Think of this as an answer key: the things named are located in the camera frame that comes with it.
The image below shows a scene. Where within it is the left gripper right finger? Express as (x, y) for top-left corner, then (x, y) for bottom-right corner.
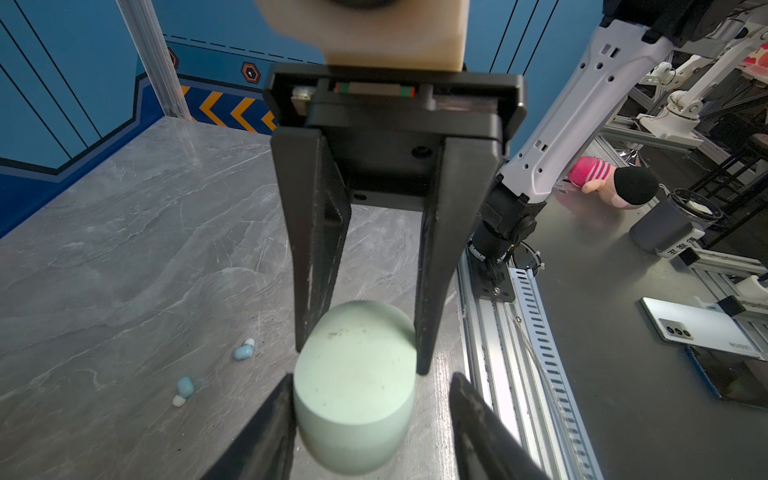
(449, 372), (548, 480)

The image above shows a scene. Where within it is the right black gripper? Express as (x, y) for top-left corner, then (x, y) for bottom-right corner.
(263, 63), (527, 376)

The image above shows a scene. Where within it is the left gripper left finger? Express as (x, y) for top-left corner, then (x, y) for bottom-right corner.
(202, 373), (297, 480)

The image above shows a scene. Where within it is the green charging case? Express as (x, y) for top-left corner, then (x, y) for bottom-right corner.
(293, 300), (417, 475)

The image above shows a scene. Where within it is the neighbour white robot arm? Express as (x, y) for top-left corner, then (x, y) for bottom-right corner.
(600, 7), (767, 152)

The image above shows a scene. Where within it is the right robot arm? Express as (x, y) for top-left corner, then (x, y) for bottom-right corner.
(258, 1), (764, 375)

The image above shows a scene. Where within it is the blue earbud upper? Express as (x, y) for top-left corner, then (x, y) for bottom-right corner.
(233, 338), (255, 361)

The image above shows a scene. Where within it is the blue earbud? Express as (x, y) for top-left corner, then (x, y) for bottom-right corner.
(233, 338), (255, 361)
(172, 377), (195, 407)

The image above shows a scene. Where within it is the blue earbud lower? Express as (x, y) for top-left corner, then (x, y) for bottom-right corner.
(172, 377), (195, 407)

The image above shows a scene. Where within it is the pink black plush toy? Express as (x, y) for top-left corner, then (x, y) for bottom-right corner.
(566, 156), (659, 210)

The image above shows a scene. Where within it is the white smartphone outside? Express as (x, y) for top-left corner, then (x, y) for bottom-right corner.
(639, 297), (767, 361)

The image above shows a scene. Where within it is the grey cup outside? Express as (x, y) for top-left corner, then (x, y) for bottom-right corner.
(629, 188), (723, 259)

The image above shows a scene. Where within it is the aluminium front rail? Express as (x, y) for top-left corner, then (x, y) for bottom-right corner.
(457, 252), (602, 479)

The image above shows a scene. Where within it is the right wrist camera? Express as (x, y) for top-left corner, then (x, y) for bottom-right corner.
(256, 0), (470, 72)

